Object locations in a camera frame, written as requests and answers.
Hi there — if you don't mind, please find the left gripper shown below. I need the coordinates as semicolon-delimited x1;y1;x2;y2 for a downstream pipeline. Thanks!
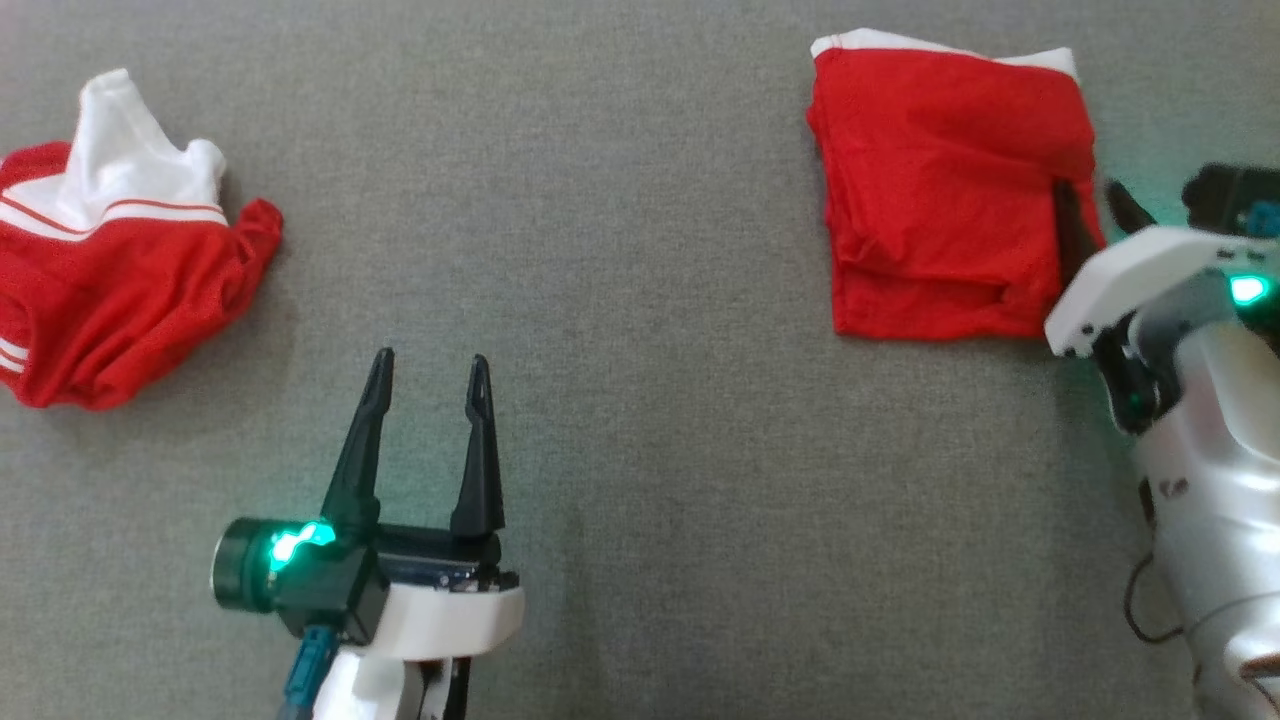
210;347;526;661

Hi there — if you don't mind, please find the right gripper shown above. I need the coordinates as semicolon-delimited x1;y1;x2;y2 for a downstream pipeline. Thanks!
1045;163;1280;436

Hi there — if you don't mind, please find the red garment with white trim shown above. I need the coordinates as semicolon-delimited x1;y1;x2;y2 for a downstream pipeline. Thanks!
806;28;1109;341

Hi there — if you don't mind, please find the red white basketball jersey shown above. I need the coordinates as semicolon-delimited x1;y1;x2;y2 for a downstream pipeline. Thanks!
0;68;284;411

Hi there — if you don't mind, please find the large grey sofa seat cushion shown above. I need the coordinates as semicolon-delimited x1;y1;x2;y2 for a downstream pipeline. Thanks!
0;0;1280;720

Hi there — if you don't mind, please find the blue-plug left arm cable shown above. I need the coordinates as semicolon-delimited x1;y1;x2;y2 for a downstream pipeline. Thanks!
278;625;341;720

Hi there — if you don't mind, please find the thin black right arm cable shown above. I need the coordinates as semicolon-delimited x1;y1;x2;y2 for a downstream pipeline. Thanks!
1122;553;1201;647

